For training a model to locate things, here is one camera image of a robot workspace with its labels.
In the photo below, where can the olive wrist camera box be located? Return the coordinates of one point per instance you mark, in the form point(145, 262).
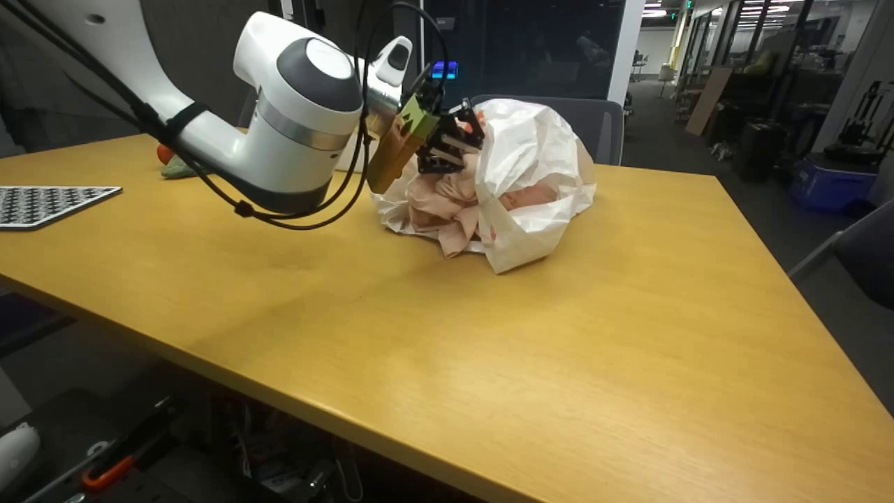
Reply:
point(396, 155)

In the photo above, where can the blue storage bin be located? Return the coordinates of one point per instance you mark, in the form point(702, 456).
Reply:
point(828, 186)

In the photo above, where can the brown leaning board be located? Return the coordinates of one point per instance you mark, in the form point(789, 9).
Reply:
point(708, 102)

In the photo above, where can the white pillar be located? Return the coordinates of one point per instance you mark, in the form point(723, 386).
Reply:
point(628, 47)

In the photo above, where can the grey studded tray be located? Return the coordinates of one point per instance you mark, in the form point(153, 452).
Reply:
point(47, 202)

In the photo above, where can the dark grey chair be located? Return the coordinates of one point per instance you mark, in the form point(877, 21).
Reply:
point(870, 252)

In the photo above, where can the black machine stand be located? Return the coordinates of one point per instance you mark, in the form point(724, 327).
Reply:
point(867, 122)

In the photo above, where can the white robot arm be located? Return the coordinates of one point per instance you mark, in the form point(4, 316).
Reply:
point(290, 122)

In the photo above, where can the green cloth toy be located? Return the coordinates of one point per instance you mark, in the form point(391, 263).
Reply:
point(174, 169)

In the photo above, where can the white plastic bag orange print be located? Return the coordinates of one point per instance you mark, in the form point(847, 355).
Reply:
point(533, 158)

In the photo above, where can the white rounded housing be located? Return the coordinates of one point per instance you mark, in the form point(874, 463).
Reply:
point(18, 456)

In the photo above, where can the blue lit display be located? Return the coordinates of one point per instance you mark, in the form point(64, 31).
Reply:
point(446, 72)

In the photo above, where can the black bin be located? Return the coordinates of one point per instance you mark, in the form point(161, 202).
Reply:
point(761, 150)

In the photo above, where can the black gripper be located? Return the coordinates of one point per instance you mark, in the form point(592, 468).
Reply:
point(452, 126)

